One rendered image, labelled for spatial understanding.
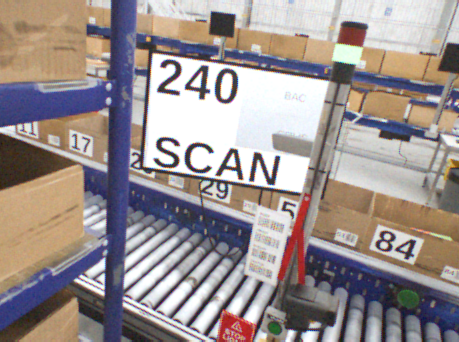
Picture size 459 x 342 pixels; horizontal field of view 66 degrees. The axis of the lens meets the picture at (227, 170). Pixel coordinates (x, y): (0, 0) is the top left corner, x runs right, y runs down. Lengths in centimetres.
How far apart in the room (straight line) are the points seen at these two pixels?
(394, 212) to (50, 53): 156
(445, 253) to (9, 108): 140
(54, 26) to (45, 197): 18
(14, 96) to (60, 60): 8
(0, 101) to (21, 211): 13
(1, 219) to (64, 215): 8
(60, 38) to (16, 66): 5
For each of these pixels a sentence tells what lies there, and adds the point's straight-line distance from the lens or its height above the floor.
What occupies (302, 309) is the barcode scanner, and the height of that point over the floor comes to 106.
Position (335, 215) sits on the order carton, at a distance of 146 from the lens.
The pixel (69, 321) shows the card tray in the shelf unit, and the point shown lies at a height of 121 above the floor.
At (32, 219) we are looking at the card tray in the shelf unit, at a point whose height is 140.
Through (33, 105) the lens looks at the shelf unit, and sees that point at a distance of 35.
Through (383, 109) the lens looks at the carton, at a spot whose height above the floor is 92.
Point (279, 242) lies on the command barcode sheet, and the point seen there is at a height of 117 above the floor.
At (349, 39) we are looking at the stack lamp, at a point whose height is 163.
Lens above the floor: 161
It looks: 21 degrees down
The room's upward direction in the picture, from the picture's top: 9 degrees clockwise
